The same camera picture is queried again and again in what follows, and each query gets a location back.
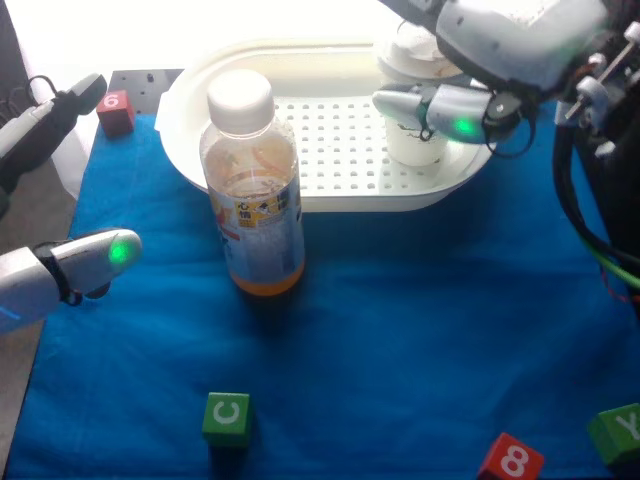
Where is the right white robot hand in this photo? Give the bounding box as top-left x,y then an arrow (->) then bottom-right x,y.
372,0 -> 609,146

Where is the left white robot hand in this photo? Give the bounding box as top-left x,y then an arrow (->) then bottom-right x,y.
0,73 -> 144,336

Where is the white lidded cup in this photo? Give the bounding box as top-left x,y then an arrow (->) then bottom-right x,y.
377,22 -> 466,167

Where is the orange juice bottle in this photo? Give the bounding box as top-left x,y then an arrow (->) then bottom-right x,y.
199,69 -> 307,299

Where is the white plastic tray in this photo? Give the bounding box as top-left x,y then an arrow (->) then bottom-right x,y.
155,38 -> 496,214

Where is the red number 6 block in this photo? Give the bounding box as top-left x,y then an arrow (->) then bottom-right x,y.
96,89 -> 136,139

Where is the green letter C block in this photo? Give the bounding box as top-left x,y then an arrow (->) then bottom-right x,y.
201,392 -> 252,449

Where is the blue table cloth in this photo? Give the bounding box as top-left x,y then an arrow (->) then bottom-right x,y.
4,113 -> 640,480

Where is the green letter Y block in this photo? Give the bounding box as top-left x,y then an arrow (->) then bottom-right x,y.
587,403 -> 640,466

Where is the red number 8 block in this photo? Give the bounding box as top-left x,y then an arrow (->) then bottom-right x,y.
477,432 -> 545,480

